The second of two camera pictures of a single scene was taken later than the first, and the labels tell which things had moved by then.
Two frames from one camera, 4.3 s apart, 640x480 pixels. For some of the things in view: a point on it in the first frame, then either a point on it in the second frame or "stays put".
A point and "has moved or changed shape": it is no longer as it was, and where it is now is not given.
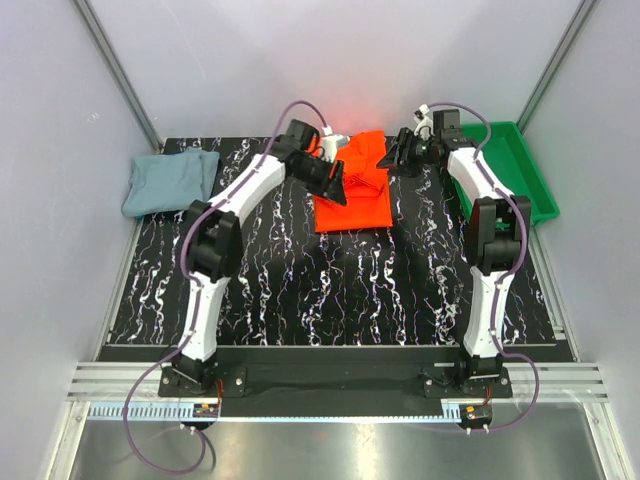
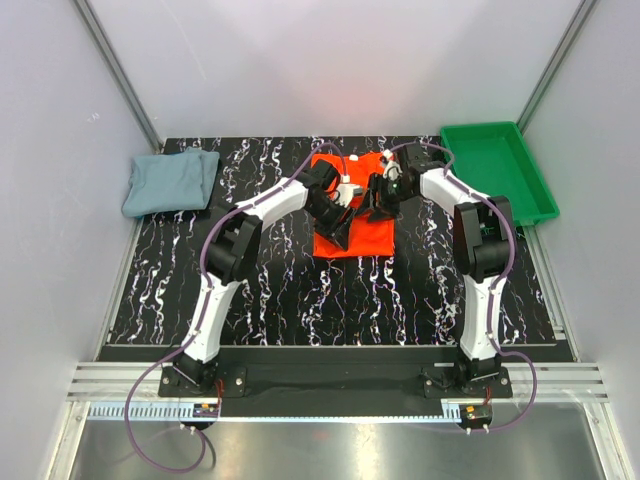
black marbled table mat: (416, 283) stays put
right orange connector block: (475, 414) stays put
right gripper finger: (394, 154) → (368, 205)
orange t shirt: (366, 188) has moved or changed shape
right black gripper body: (416, 152) → (389, 194)
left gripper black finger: (336, 188) → (340, 233)
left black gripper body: (314, 173) → (327, 215)
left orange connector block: (205, 410) stays put
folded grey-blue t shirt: (170, 183) stays put
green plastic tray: (511, 164) stays put
